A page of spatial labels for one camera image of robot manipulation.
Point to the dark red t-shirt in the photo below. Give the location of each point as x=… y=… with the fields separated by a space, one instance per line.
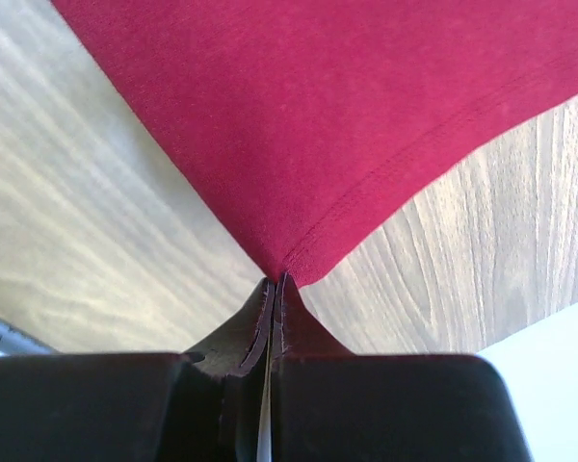
x=304 y=125

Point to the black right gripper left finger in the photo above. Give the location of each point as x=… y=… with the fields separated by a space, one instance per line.
x=202 y=404

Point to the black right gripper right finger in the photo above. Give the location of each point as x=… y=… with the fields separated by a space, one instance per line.
x=330 y=404

